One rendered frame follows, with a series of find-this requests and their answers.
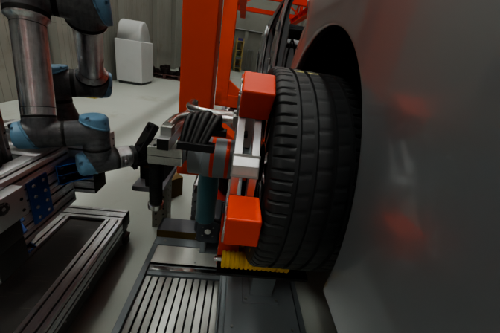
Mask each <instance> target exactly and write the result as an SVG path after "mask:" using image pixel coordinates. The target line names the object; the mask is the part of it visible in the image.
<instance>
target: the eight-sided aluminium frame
mask: <svg viewBox="0 0 500 333"><path fill-rule="evenodd" d="M245 123H246V118H245V117H239V115H238V121H237V128H235V132H234V140H235V147H234V152H233V155H232V162H231V173H230V176H231V179H229V180H228V192H227V193H226V199H225V216H226V211H227V206H226V202H227V201H228V197H229V196H230V195H241V189H242V181H243V178H247V184H246V193H245V196H248V197H254V191H255V187H256V182H257V180H258V177H259V171H260V159H261V156H260V140H261V129H262V120H258V119H254V122H253V131H252V140H251V154H250V155H248V154H242V152H243V138H244V130H245ZM224 230H225V217H224V225H223V228H222V237H221V242H223V239H224V235H223V231H224Z"/></svg>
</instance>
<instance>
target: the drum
mask: <svg viewBox="0 0 500 333"><path fill-rule="evenodd" d="M209 142H212V143H215V150H214V153H213V154H211V153H205V152H193V151H188V152H187V160H186V161H187V171H188V172H189V173H195V174H201V175H202V176H206V177H212V178H224V179H231V176H230V173H231V162H232V155H233V152H234V147H235V140H232V139H225V138H215V137H211V139H210V140H209ZM242 154H248V155H250V154H251V146H250V148H245V147H243V152H242Z"/></svg>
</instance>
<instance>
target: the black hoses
mask: <svg viewBox="0 0 500 333"><path fill-rule="evenodd" d="M222 119H223V118H222V115H217V116H216V115H215V114H213V112H212V111H206V112H204V111H202V112H199V111H196V112H193V111H191V112H190V113H188V114H187V116H186V118H185V121H184V123H183V127H182V132H181V135H180V138H179V140H178V141H177V146H176V148H177V149H180V150H187V151H193V152H205V153H211V154H213V153H214V150H215V143H212V142H209V140H210V139H211V137H212V136H217V137H222V138H226V135H227V129H224V128H223V127H222ZM247 137H248V131H244V138H247Z"/></svg>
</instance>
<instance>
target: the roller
mask: <svg viewBox="0 0 500 333"><path fill-rule="evenodd" d="M214 261H220V262H221V268H224V267H225V268H230V269H233V268H235V269H238V268H239V269H240V270H242V269H243V268H244V270H247V269H249V270H250V271H251V270H252V269H253V271H256V270H258V271H261V270H262V271H268V272H270V271H271V272H280V273H283V272H284V273H288V272H289V269H280V268H267V267H266V268H261V267H254V266H252V265H250V264H249V263H248V261H247V259H246V255H245V253H244V252H242V251H241V252H239V251H237V252H235V251H232V252H231V251H230V250H228V251H226V250H223V252H222V256H215V257H214Z"/></svg>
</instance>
